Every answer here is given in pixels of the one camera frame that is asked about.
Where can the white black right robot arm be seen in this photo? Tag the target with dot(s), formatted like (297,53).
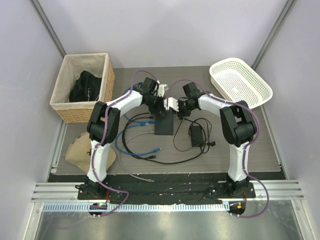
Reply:
(238,128)

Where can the white slotted cable duct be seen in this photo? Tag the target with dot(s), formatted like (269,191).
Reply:
(99,207)

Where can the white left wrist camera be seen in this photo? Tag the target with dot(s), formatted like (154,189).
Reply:
(162,88)

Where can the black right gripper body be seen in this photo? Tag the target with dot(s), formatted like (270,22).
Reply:
(185,108)

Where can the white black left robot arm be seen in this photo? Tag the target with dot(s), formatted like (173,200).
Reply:
(103,127)

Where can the wicker basket with liner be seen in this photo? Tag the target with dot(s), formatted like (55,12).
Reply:
(98,64)

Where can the aluminium rail frame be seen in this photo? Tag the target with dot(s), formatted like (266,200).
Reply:
(269,189)

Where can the dark grey network switch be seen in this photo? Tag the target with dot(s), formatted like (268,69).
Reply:
(164,124)

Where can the black cloth in basket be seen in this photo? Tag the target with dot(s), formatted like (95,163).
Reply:
(86,88)

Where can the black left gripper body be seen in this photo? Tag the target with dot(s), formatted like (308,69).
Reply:
(155,103)

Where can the black power adapter brick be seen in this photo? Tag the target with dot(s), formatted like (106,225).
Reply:
(196,136)

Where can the white perforated plastic basket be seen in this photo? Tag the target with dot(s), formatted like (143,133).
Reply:
(236,81)

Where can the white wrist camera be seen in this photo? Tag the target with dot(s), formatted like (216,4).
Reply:
(162,88)
(171,104)

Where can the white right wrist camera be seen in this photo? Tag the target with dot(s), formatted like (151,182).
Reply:
(171,104)

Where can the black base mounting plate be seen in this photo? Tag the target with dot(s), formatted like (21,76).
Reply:
(165,192)

